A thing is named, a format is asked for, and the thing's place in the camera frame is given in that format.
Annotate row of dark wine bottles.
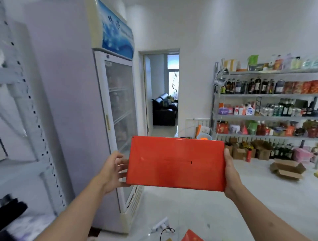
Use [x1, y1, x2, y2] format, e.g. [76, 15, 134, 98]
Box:
[271, 142, 294, 159]

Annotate row of mixed goods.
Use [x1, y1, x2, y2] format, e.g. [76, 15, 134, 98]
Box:
[229, 120, 318, 138]

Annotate cluster of brown cartons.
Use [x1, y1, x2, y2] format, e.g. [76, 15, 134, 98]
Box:
[225, 137, 274, 161]

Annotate white radiator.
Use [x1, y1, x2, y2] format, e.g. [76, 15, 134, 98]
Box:
[185, 118, 212, 138]

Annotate cluster of white red bottles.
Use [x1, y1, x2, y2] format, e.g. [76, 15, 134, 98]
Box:
[233, 102, 256, 116]

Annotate white display fridge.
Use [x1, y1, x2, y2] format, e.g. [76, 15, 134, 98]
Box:
[24, 0, 146, 235]

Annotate red carton with handle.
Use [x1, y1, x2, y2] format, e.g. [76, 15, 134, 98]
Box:
[215, 121, 230, 135]

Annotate grey metal shelves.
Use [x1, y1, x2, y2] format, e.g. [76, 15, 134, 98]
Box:
[0, 0, 68, 224]

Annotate row of assorted packets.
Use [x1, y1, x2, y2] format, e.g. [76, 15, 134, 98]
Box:
[223, 53, 318, 72]

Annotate row of drink cans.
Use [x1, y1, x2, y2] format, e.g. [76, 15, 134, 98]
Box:
[259, 105, 284, 117]

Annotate white power strip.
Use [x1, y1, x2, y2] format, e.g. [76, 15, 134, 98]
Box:
[151, 217, 170, 233]

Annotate row of orange snack packets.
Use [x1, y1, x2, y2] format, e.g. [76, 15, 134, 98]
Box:
[283, 80, 318, 94]

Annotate black leather sofa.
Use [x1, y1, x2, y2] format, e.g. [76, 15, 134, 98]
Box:
[152, 93, 179, 126]

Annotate person's left forearm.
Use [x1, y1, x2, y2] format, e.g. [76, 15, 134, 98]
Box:
[34, 177, 117, 241]

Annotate black cable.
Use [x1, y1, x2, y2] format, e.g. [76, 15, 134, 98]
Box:
[160, 227, 176, 241]

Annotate steel goods rack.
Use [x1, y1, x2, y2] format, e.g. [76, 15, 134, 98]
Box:
[212, 58, 318, 159]

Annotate person's right forearm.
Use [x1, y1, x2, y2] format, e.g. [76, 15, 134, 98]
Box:
[230, 186, 311, 241]

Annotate person's right hand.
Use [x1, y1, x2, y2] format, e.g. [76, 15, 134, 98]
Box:
[223, 148, 245, 200]

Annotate row of dark sauce bottles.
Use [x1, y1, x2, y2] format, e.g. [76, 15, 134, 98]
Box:
[225, 77, 285, 95]

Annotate open cardboard carton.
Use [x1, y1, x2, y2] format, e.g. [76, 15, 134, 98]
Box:
[270, 159, 307, 180]

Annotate large red cartoon gift box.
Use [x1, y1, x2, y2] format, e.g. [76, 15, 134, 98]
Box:
[126, 136, 226, 192]

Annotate pink basket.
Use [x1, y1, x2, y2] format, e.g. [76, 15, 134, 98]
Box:
[292, 147, 313, 163]

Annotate purple patterned white bag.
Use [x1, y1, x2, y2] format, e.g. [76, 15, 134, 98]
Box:
[5, 215, 56, 241]

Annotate row of green glass bottles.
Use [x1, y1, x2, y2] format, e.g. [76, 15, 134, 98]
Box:
[278, 97, 318, 117]

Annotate person's left hand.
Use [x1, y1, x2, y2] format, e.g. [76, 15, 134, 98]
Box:
[100, 151, 130, 195]

